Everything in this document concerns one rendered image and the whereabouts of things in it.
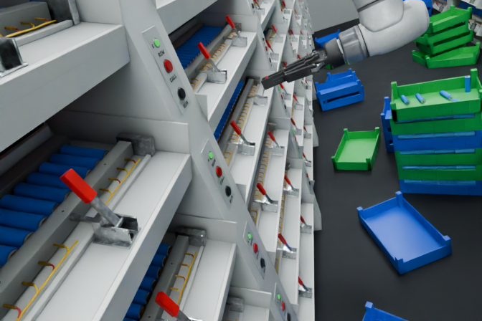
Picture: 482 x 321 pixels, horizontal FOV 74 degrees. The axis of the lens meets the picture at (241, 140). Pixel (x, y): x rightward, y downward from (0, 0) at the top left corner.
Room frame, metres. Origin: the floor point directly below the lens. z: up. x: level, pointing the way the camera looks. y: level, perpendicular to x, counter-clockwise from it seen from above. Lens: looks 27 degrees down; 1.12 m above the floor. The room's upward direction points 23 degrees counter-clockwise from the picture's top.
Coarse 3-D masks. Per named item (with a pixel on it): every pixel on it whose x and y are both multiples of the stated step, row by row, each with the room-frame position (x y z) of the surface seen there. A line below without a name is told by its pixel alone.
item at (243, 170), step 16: (240, 80) 1.11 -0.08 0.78; (256, 80) 1.07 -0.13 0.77; (272, 96) 1.02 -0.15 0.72; (256, 112) 0.87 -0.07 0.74; (256, 128) 0.79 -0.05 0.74; (256, 144) 0.71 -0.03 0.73; (240, 160) 0.65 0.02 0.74; (256, 160) 0.65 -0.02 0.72; (240, 176) 0.59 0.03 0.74; (240, 192) 0.51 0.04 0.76
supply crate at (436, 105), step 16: (448, 80) 1.11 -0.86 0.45; (464, 80) 1.09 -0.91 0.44; (400, 96) 1.21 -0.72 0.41; (432, 96) 1.12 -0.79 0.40; (464, 96) 1.03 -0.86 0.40; (480, 96) 0.91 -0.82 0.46; (400, 112) 1.05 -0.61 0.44; (416, 112) 1.02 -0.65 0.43; (432, 112) 0.99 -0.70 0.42; (448, 112) 0.96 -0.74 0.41; (464, 112) 0.94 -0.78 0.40
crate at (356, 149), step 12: (348, 132) 1.66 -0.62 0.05; (360, 132) 1.61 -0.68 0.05; (372, 132) 1.57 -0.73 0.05; (348, 144) 1.61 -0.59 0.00; (360, 144) 1.56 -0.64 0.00; (372, 144) 1.52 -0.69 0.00; (336, 156) 1.49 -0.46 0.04; (348, 156) 1.50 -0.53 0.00; (360, 156) 1.45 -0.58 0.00; (372, 156) 1.35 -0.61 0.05; (336, 168) 1.43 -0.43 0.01; (348, 168) 1.39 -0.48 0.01; (360, 168) 1.35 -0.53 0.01
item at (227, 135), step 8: (248, 80) 1.06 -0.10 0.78; (248, 88) 0.99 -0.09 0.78; (256, 88) 1.03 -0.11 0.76; (240, 96) 0.94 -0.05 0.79; (240, 104) 0.89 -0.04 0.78; (240, 112) 0.85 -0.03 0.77; (232, 128) 0.76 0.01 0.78; (240, 128) 0.78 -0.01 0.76; (224, 136) 0.72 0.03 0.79; (224, 144) 0.68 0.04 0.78; (224, 152) 0.67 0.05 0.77
